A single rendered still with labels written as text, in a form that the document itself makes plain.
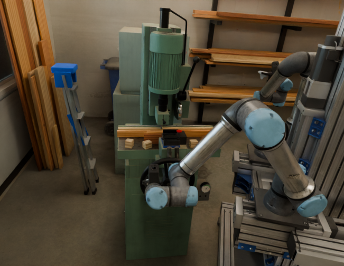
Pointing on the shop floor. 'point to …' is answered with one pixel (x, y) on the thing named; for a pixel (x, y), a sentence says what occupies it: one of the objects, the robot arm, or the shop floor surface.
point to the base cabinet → (154, 226)
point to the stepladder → (61, 70)
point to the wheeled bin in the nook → (112, 65)
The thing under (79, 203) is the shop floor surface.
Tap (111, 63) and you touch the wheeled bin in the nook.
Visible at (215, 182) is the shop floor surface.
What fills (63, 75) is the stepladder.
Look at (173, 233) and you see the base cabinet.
